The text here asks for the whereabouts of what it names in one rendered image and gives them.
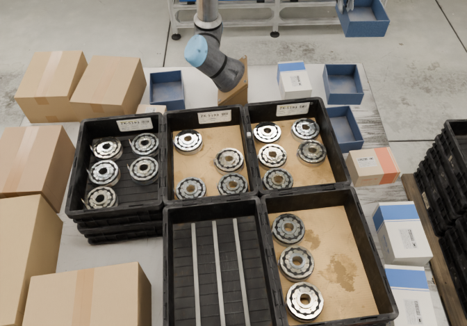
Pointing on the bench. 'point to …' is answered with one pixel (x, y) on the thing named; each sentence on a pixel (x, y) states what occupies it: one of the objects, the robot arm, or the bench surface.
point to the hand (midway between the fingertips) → (343, 9)
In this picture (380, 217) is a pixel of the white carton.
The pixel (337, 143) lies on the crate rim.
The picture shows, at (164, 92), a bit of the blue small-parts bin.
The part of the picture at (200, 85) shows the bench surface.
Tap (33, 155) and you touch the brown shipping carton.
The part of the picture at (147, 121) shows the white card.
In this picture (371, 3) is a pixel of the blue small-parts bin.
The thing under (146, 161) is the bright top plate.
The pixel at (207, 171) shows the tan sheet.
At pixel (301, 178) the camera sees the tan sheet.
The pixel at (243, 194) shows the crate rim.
